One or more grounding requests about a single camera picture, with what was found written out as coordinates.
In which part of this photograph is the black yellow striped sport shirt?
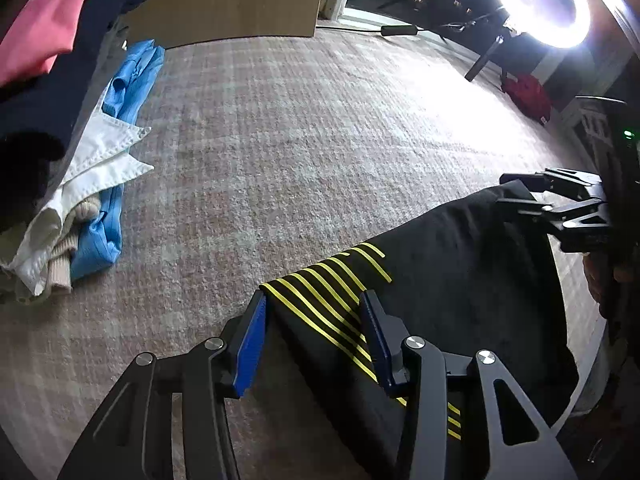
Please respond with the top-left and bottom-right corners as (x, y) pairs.
(262, 181), (578, 479)

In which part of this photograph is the person's right hand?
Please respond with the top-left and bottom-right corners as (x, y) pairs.
(582, 252), (634, 304)

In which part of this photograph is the red cloth bag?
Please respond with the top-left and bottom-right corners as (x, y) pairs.
(501, 73), (552, 125)

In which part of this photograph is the black tripod stand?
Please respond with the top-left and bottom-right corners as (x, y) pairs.
(440, 6), (509, 82)

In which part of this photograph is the beige knit garment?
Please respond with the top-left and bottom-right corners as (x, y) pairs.
(46, 193), (101, 294)

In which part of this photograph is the black power adapter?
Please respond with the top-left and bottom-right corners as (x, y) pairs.
(380, 24), (419, 37)

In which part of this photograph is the white collared shirt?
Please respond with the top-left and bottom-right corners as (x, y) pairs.
(1, 103), (153, 301)

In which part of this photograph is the checkered woven rug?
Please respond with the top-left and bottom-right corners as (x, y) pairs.
(1, 29), (590, 479)

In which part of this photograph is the blue folded shirt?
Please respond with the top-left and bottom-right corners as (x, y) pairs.
(70, 39), (165, 281)

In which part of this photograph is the navy folded garment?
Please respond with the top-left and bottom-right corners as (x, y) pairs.
(1, 0), (145, 230)

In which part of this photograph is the pink folded garment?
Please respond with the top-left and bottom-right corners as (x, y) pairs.
(1, 0), (85, 86)

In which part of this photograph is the ring light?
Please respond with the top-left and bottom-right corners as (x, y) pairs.
(499, 0), (591, 49)

